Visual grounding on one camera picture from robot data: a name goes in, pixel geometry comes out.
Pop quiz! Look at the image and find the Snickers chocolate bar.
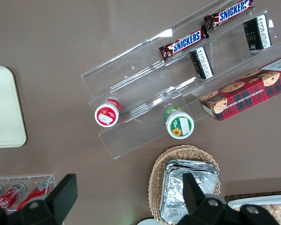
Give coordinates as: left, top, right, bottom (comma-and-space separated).
159, 25, 210, 62
203, 0, 255, 30

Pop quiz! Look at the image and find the dark mat under snack tray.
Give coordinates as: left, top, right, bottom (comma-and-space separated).
224, 190, 281, 203

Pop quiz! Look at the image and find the white rectangular snack tray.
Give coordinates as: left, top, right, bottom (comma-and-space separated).
227, 194, 281, 225

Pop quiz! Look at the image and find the aluminium foil tray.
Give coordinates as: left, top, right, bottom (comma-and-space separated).
159, 164, 220, 225
165, 158, 220, 173

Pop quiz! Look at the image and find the oval light wicker basket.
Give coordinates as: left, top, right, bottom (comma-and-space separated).
148, 144, 222, 224

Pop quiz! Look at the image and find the red-lidded small jar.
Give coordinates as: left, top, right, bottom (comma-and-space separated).
94, 98, 122, 128

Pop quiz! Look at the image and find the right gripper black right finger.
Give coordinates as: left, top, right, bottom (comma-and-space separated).
177, 173, 281, 225

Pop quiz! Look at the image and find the clear acrylic stepped shelf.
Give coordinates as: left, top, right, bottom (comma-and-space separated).
80, 0, 281, 160

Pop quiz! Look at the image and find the clear acrylic bottle rack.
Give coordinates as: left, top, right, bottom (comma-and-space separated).
0, 173, 57, 215

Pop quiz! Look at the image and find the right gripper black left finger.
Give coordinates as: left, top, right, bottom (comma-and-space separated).
0, 173, 79, 225

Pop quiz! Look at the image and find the red tartan cookie box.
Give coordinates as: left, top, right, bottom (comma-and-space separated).
199, 53, 281, 122

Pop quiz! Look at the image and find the green-lidded small jar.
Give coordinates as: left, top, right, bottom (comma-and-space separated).
163, 105, 195, 139

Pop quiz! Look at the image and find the small black chocolate box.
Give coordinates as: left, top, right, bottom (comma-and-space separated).
189, 45, 214, 81
243, 14, 273, 52

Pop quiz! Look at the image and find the beige plastic serving tray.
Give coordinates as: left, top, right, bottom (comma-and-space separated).
0, 66, 27, 149

